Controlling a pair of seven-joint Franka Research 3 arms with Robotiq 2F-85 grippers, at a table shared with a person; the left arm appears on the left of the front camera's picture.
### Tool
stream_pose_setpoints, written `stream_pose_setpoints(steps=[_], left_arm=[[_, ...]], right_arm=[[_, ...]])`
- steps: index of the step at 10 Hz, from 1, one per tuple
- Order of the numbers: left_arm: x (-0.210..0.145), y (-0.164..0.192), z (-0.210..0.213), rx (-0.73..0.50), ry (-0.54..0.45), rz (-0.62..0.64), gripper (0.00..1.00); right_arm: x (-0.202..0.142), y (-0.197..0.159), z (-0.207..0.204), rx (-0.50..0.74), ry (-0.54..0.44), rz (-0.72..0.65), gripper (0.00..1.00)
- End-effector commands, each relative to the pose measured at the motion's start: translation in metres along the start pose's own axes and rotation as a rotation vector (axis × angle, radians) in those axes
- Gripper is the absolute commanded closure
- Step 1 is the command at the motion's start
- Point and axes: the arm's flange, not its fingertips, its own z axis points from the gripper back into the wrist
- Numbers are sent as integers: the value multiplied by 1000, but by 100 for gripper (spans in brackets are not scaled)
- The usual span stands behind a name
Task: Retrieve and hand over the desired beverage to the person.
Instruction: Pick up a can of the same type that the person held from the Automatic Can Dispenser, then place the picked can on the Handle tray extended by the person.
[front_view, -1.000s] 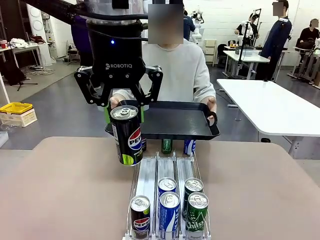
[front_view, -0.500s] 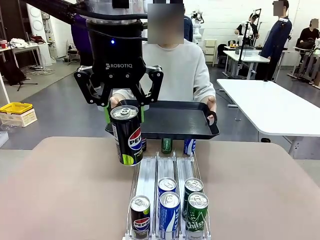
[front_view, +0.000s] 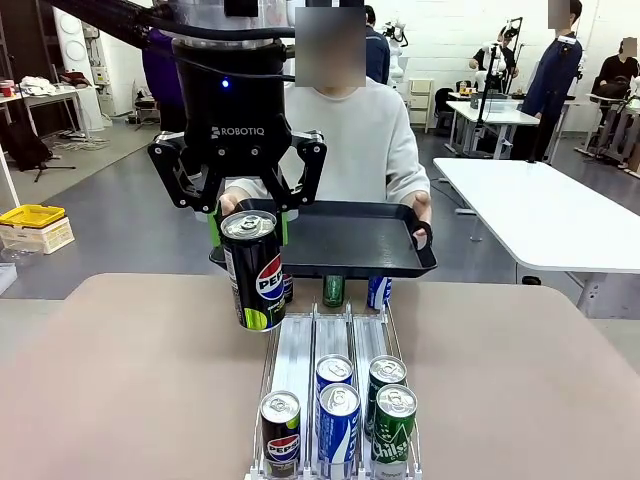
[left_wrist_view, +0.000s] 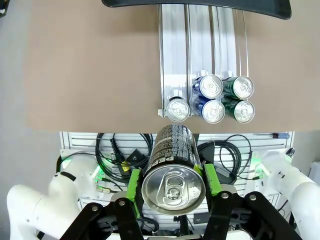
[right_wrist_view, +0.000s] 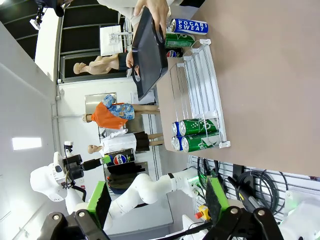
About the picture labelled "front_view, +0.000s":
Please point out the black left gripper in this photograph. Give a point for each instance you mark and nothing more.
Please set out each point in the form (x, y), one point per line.
(230, 100)

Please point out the black Pepsi can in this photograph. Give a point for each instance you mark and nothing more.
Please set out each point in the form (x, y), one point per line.
(280, 440)
(255, 280)
(288, 290)

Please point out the black serving tray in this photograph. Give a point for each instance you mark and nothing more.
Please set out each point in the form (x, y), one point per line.
(340, 240)

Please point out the blue Pocari Sweat can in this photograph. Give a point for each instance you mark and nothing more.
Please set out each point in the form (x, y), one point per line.
(339, 435)
(379, 292)
(334, 369)

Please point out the sweater person's right forearm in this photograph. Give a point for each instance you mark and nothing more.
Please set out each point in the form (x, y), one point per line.
(245, 189)

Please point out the sweater person's left forearm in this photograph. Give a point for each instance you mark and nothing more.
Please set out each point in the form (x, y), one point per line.
(410, 185)

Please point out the person in purple hoodie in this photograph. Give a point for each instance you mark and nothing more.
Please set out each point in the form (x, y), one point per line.
(160, 75)

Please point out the person in white sweater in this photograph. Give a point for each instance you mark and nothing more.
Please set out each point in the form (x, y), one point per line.
(360, 150)

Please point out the person in blue jacket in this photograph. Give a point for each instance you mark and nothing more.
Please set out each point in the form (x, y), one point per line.
(377, 55)

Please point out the person beside white robot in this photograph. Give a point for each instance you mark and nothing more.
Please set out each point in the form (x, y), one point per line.
(492, 60)

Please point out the person in navy coat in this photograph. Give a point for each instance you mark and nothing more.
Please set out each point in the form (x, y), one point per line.
(555, 75)

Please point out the seated person in black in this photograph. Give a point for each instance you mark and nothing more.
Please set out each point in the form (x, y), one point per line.
(617, 70)

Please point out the sweater person's right hand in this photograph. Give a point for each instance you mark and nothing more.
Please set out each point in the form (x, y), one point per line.
(231, 202)

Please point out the sweater person's left hand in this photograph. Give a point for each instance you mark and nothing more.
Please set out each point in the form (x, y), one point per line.
(422, 207)

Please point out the green Chilsung cider can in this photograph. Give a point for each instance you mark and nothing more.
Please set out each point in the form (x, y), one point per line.
(393, 440)
(333, 292)
(386, 372)

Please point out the dark red cloth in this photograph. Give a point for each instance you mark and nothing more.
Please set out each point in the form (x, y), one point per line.
(75, 79)

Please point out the white shelf cart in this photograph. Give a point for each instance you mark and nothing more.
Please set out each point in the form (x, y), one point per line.
(421, 105)

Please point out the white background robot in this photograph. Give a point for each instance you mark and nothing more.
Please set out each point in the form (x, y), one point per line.
(397, 55)

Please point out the white standing air conditioner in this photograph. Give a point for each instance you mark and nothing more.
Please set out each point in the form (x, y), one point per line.
(75, 65)

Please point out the grey table with clutter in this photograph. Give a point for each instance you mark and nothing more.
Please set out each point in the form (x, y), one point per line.
(50, 97)

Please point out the white storage box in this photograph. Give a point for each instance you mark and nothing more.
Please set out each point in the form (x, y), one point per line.
(45, 240)

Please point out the black office chair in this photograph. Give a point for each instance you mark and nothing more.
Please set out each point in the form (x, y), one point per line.
(442, 107)

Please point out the yellow plastic crate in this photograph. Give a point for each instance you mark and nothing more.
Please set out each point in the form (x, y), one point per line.
(32, 215)

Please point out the white cloth pile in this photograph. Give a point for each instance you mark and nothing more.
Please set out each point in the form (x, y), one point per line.
(37, 86)

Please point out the black bag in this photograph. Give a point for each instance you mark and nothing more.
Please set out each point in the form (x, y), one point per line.
(22, 145)

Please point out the red cup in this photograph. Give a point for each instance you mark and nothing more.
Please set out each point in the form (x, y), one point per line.
(6, 90)

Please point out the white narrow table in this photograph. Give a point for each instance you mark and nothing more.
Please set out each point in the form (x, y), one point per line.
(500, 112)

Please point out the large white table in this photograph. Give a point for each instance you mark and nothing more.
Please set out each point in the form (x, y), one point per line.
(550, 210)

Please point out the grey table frames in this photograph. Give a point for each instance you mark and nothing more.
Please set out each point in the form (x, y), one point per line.
(607, 130)

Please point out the wall electrical box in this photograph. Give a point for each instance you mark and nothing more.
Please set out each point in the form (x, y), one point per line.
(100, 75)

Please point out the black camera stand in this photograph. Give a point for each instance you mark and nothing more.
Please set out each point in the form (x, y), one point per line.
(483, 107)

